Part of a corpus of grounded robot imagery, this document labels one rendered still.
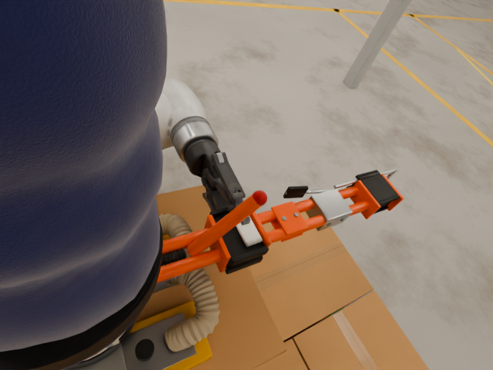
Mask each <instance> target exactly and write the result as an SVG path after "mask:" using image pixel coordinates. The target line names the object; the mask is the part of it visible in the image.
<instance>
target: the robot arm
mask: <svg viewBox="0 0 493 370"><path fill-rule="evenodd" d="M155 110H156V114H157V115H158V123H159V130H160V136H161V146H162V150H163V149H166V148H170V147H173V146H174V147H175V150H176V151H177V153H178V156H179V158H180V159H181V160H182V161H183V162H185V163H186V165H187V167H188V169H189V171H190V173H191V174H193V175H195V176H199V177H201V181H202V185H203V186H204V187H205V189H206V192H205V193H203V194H202V196H203V198H204V199H205V201H206V202H207V204H208V205H209V207H210V209H211V211H215V210H218V209H221V208H226V207H227V211H231V210H233V209H234V208H236V207H237V206H238V205H240V204H241V203H242V202H244V201H243V198H245V197H246V195H245V193H244V191H243V189H242V187H241V185H240V183H239V181H238V179H237V178H236V176H235V173H234V172H233V169H232V167H231V166H230V164H229V162H228V160H227V155H226V153H225V152H221V151H220V149H219V147H218V144H219V141H218V139H217V137H216V135H215V133H214V132H213V130H212V128H211V125H210V123H209V122H208V119H207V115H206V112H205V109H204V107H203V106H202V104H201V102H200V100H199V99H198V97H197V96H196V95H195V94H194V92H193V91H192V90H191V89H190V88H189V87H188V86H187V85H186V84H185V83H183V82H182V81H181V80H179V79H174V78H168V79H165V81H164V86H163V90H162V93H161V96H160V98H159V100H158V103H157V104H156V107H155ZM237 191H238V192H237ZM236 227H237V229H238V232H239V233H240V235H241V238H242V239H243V241H244V244H245V245H246V247H249V246H251V245H254V244H257V243H259V242H262V238H261V236H260V234H259V233H258V230H257V228H256V227H255V225H254V223H253V221H252V220H251V218H250V216H248V217H247V218H246V219H245V220H243V221H242V222H240V223H239V224H237V226H236Z"/></svg>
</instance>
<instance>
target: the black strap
mask: <svg viewBox="0 0 493 370"><path fill-rule="evenodd" d="M159 223H160V242H159V250H158V255H157V257H156V259H155V262H154V264H153V267H152V269H151V271H150V274H149V275H148V277H147V280H146V281H145V284H144V285H143V287H142V288H141V289H140V291H139V293H138V294H137V295H136V297H135V298H134V299H133V300H131V301H130V302H129V303H128V304H127V305H125V306H124V307H123V308H121V309H120V310H119V311H118V312H116V313H114V314H112V315H111V316H109V317H108V318H106V319H104V320H103V321H101V322H99V323H97V324H96V325H95V326H93V327H91V328H90V329H88V330H86V331H84V332H83V333H79V334H77V335H73V336H71V337H69V338H65V339H62V340H58V341H52V342H48V343H43V344H38V345H34V346H32V347H27V348H24V349H14V350H9V351H4V352H0V370H60V369H63V368H66V367H68V366H72V365H74V364H76V363H78V362H80V361H82V360H84V359H86V358H88V357H90V356H92V355H94V354H95V353H96V352H98V351H100V350H101V349H103V348H104V347H106V346H107V345H109V344H110V343H111V342H113V340H114V339H116V338H117V337H118V336H119V335H120V334H122V333H123V332H124V331H125V330H126V329H127V328H128V327H129V326H130V325H131V323H132V322H133V321H134V320H135V319H136V318H137V316H138V315H139V314H140V313H141V312H142V310H143V308H144V307H145V306H146V304H147V302H148V301H149V299H150V297H151V294H152V293H153V290H154V288H155V287H156V283H157V280H158V276H159V273H160V270H161V259H162V250H163V233H162V228H161V222H160V219H159Z"/></svg>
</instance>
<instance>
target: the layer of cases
mask: <svg viewBox="0 0 493 370"><path fill-rule="evenodd" d="M249 268H250V271H251V273H252V275H253V277H254V279H255V282H256V284H257V285H258V288H259V289H260V293H261V294H262V296H263V298H264V300H265V302H266V305H267V307H268V309H269V311H270V313H271V316H272V318H273V320H274V322H275V324H276V326H277V329H278V330H279V332H280V335H281V337H282V339H283V341H285V342H284V343H285V345H286V347H287V350H286V352H283V353H282V354H280V355H278V356H276V357H275V358H272V359H271V360H269V361H267V362H265V363H264V364H262V365H260V366H258V367H256V368H255V369H253V370H429V369H428V367H427V365H426V364H425V363H424V361H423V360H422V358H421V357H420V356H419V354H418V353H417V351H416V349H415V348H414V347H413V346H412V344H411V342H410V341H409V339H408V338H407V337H406V335H405V334H404V332H403V330H402V329H401V328H400V326H399V325H398V323H397V322H396V320H395V319H394V318H393V316H392V314H391V313H390V312H389V311H388V309H387V307H386V306H385V304H384V303H383V302H382V301H381V299H380V297H379V296H378V294H377V293H376V292H375V291H373V292H371V291H372V290H373V287H372V285H371V284H370V283H369V281H368V280H367V278H366V277H365V276H364V274H363V273H362V271H361V269H360V268H359V267H358V266H357V264H356V262H355V261H354V259H353V258H352V257H351V255H350V254H349V252H348V251H347V249H346V248H345V247H344V245H343V243H342V242H341V240H340V239H339V238H338V236H337V235H336V233H335V232H334V231H333V229H332V227H330V228H326V229H323V230H322V231H317V229H316V228H314V229H312V230H309V231H305V232H303V235H301V236H297V237H295V238H292V239H289V240H287V241H284V242H281V240H280V241H278V242H274V243H271V245H270V246H269V251H268V252H267V253H266V254H265V255H263V260H262V261H261V262H260V263H257V264H254V265H251V266H249ZM369 292H371V293H369ZM367 293H369V294H368V295H366V294H367ZM364 295H366V296H364ZM362 296H364V297H363V298H361V299H359V298H360V297H362ZM358 299H359V300H358ZM355 300H357V301H356V302H354V301H355ZM352 302H354V303H352ZM350 303H352V304H350ZM349 304H350V305H349ZM347 305H349V306H347ZM346 306H347V307H346ZM344 307H345V308H344ZM342 308H344V309H342ZM340 309H342V310H340ZM339 310H340V311H339ZM337 311H338V312H337ZM335 312H337V313H335ZM332 314H333V315H332ZM330 315H331V316H330ZM327 317H328V318H327ZM325 318H326V319H325ZM321 320H323V321H321ZM320 321H321V322H320ZM316 323H317V324H316ZM314 324H315V325H314ZM311 326H312V327H311ZM309 327H310V328H309ZM308 328H309V329H308ZM306 329H307V330H306ZM302 331H304V332H302ZM301 332H302V333H301ZM297 334H298V335H297ZM295 335H296V336H295ZM292 337H293V338H292ZM289 338H291V339H289ZM288 339H289V340H288ZM287 340H288V341H287Z"/></svg>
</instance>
